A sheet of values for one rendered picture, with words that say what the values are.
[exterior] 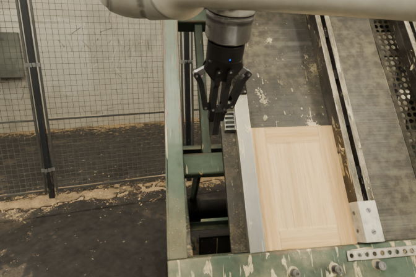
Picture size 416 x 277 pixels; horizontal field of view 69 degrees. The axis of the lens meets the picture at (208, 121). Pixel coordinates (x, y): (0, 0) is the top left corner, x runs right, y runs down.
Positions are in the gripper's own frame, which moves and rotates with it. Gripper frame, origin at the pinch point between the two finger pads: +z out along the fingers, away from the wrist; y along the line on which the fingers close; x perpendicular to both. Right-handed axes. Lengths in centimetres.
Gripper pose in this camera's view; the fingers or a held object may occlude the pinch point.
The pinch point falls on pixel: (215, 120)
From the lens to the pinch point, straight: 72.2
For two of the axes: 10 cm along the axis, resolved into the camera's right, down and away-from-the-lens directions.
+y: -9.7, 0.6, -2.2
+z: -0.9, 7.9, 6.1
